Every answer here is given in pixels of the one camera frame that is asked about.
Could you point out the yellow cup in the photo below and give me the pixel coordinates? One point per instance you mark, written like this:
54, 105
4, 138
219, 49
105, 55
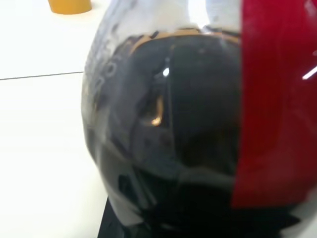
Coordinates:
70, 6

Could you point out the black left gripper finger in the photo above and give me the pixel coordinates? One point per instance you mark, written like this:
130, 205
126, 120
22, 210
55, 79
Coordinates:
109, 224

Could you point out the cola bottle with red label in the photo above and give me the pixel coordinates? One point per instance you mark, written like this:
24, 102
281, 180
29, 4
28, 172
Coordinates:
198, 99

